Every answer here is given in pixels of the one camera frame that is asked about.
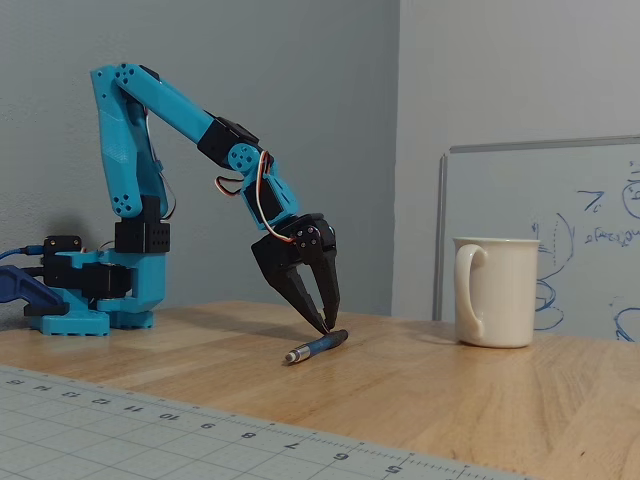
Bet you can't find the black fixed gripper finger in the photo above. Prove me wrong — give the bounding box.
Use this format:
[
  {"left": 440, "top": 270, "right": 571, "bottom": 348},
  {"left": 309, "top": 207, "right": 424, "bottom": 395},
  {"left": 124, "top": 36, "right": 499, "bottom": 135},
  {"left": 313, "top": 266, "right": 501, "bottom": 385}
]
[{"left": 250, "top": 234, "right": 330, "bottom": 335}]

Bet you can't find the dark blue table clamp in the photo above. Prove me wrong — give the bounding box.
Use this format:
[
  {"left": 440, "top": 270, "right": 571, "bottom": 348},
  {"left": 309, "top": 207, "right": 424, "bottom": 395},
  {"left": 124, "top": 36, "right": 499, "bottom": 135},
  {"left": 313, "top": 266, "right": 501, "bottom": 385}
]
[{"left": 0, "top": 266, "right": 68, "bottom": 317}]

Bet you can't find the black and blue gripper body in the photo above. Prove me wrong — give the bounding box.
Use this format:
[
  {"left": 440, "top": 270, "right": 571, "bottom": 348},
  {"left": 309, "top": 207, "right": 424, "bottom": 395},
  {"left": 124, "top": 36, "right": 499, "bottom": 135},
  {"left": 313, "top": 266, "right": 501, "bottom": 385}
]
[{"left": 239, "top": 171, "right": 336, "bottom": 255}]

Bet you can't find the grey cutting mat with ruler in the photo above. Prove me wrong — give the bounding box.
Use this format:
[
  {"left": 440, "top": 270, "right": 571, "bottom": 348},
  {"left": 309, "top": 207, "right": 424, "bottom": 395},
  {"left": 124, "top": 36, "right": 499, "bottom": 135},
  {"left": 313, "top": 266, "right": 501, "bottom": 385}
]
[{"left": 0, "top": 364, "right": 541, "bottom": 480}]

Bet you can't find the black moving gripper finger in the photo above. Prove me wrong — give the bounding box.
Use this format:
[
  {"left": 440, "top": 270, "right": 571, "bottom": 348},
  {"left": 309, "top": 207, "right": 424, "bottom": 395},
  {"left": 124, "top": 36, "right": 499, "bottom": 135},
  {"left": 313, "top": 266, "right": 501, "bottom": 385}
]
[{"left": 293, "top": 225, "right": 342, "bottom": 332}]

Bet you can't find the whiteboard with blue drawings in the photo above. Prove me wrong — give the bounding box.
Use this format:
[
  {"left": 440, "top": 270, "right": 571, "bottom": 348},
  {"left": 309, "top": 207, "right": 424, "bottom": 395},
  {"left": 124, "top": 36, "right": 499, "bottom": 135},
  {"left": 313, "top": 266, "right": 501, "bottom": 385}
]
[{"left": 432, "top": 134, "right": 640, "bottom": 344}]

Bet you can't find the blue and silver pen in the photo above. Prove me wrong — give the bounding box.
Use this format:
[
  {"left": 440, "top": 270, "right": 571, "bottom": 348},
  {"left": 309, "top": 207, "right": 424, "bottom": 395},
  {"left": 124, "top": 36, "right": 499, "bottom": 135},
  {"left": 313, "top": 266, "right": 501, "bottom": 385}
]
[{"left": 284, "top": 329, "right": 349, "bottom": 364}]

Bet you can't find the blue usb cable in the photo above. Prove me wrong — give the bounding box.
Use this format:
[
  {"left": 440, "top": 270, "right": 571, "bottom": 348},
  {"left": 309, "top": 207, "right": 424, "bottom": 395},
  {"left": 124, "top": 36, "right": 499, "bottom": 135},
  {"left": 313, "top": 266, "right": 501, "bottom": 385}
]
[{"left": 0, "top": 244, "right": 45, "bottom": 261}]

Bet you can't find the cream ceramic mug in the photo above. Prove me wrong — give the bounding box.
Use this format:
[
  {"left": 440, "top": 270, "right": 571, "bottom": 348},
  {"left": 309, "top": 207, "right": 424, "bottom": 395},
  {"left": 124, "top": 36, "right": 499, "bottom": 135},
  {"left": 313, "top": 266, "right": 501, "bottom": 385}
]
[{"left": 452, "top": 236, "right": 542, "bottom": 349}]

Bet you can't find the red white servo cable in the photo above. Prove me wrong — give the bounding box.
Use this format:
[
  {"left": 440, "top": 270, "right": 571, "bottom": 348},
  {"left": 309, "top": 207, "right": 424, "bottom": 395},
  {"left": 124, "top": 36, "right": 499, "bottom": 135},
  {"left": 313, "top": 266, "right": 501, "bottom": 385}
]
[{"left": 215, "top": 150, "right": 297, "bottom": 245}]

